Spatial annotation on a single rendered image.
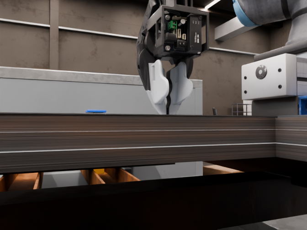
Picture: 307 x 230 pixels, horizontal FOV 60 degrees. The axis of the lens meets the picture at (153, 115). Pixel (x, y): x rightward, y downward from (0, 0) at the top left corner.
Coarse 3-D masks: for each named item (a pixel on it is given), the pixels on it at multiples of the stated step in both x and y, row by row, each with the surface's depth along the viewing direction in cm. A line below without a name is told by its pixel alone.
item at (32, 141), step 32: (0, 128) 17; (32, 128) 18; (64, 128) 18; (96, 128) 19; (128, 128) 20; (160, 128) 21; (192, 128) 22; (224, 128) 23; (256, 128) 24; (288, 128) 24; (0, 160) 16; (32, 160) 16; (64, 160) 17; (96, 160) 18; (128, 160) 18; (160, 160) 19; (192, 160) 20
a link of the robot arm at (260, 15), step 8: (240, 0) 78; (248, 0) 76; (256, 0) 74; (264, 0) 74; (272, 0) 73; (280, 0) 72; (240, 8) 78; (248, 8) 77; (256, 8) 76; (264, 8) 75; (272, 8) 74; (280, 8) 73; (240, 16) 79; (248, 16) 78; (256, 16) 77; (264, 16) 76; (272, 16) 76; (280, 16) 75; (248, 24) 81; (256, 24) 80
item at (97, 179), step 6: (108, 168) 85; (114, 168) 77; (120, 168) 70; (84, 174) 83; (90, 174) 69; (96, 174) 62; (102, 174) 85; (108, 174) 84; (114, 174) 76; (120, 174) 70; (126, 174) 64; (90, 180) 69; (96, 180) 60; (102, 180) 55; (108, 180) 76; (114, 180) 76; (120, 180) 70; (126, 180) 64; (132, 180) 59; (138, 180) 56
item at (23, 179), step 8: (8, 176) 65; (16, 176) 81; (24, 176) 82; (32, 176) 82; (40, 176) 64; (0, 184) 55; (8, 184) 66; (16, 184) 71; (24, 184) 71; (32, 184) 71; (40, 184) 64
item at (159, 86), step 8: (152, 64) 40; (160, 64) 38; (152, 72) 40; (160, 72) 38; (152, 80) 40; (160, 80) 38; (152, 88) 40; (160, 88) 38; (168, 88) 36; (152, 96) 40; (160, 96) 38; (152, 104) 41; (160, 104) 40; (160, 112) 40
